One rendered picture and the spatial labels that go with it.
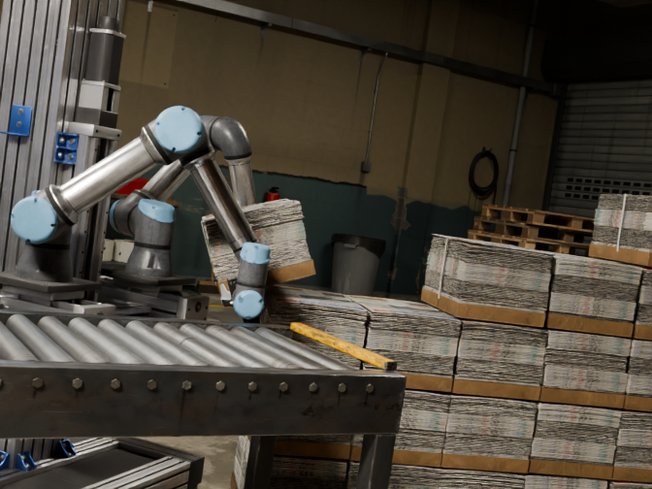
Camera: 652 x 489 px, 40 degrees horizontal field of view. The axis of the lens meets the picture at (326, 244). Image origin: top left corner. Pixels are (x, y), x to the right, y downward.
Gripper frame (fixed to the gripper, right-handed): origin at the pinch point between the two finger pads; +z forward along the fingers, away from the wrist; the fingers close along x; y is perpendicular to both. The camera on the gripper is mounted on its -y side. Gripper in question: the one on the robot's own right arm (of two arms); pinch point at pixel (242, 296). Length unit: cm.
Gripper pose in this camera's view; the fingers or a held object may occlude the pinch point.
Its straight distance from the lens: 265.0
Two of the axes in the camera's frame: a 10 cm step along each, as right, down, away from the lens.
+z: -1.6, -0.8, 9.8
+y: -2.0, -9.7, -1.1
